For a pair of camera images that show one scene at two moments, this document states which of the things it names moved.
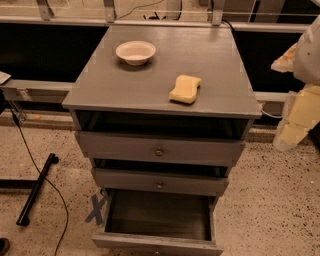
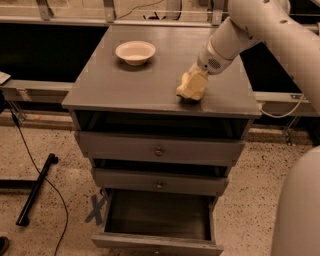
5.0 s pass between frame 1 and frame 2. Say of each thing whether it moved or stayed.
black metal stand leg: stayed
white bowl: stayed
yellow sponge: moved
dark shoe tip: stayed
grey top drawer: stayed
